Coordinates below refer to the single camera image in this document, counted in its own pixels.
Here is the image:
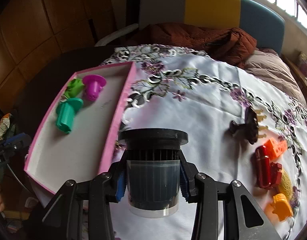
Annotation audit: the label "rust brown quilted jacket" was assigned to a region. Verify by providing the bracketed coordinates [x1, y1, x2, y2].
[141, 23, 257, 69]

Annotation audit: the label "purple plastic flanged cup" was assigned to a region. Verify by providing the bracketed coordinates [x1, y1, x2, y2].
[82, 74, 106, 101]

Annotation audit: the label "pink white shallow box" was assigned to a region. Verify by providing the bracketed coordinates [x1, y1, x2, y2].
[24, 62, 136, 194]

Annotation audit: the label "orange connected cube blocks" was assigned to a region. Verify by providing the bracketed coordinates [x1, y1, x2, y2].
[264, 138, 288, 161]

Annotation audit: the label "red metallic cylinder toy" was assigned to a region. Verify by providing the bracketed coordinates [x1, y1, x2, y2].
[254, 146, 282, 190]

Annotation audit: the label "black lidded transparent jar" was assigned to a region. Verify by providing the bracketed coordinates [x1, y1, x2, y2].
[119, 128, 188, 218]

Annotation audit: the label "brown massage comb brush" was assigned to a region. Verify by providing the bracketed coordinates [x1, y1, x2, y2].
[228, 106, 268, 145]

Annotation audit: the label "orange plastic comb clip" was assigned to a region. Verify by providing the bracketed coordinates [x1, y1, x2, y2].
[264, 193, 294, 224]

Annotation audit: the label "white embroidered floral tablecloth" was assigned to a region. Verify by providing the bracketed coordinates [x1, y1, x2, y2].
[104, 44, 307, 239]

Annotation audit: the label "lime green plastic gadget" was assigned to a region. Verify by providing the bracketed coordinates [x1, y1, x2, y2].
[63, 79, 85, 99]

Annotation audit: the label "yellow perforated oval case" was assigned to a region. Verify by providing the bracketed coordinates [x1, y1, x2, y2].
[277, 169, 292, 201]

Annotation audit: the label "beige pink quilted blanket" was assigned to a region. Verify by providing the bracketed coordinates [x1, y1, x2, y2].
[245, 48, 307, 107]

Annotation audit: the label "teal green plastic cup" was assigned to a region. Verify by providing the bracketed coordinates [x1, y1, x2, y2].
[56, 98, 83, 134]

